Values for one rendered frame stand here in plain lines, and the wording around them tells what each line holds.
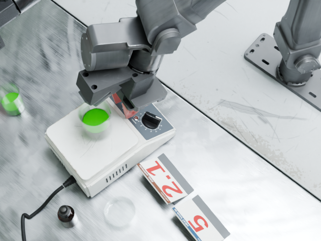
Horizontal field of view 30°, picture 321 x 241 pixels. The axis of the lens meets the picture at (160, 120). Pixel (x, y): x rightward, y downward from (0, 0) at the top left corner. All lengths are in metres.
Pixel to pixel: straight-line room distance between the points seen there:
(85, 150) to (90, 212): 0.12
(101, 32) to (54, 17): 0.41
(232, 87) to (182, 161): 0.18
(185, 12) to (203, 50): 0.38
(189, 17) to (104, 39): 0.12
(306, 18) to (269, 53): 0.24
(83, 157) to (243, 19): 0.45
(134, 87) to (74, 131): 0.16
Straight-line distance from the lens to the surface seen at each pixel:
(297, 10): 0.97
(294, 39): 1.02
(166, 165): 1.09
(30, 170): 1.12
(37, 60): 1.21
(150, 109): 1.10
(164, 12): 0.83
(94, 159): 1.01
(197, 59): 1.19
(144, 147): 1.04
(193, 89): 1.16
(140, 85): 0.94
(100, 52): 0.87
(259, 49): 1.20
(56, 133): 1.04
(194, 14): 0.83
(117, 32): 0.87
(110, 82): 0.91
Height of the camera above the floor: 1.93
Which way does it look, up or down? 66 degrees down
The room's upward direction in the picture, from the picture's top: 1 degrees counter-clockwise
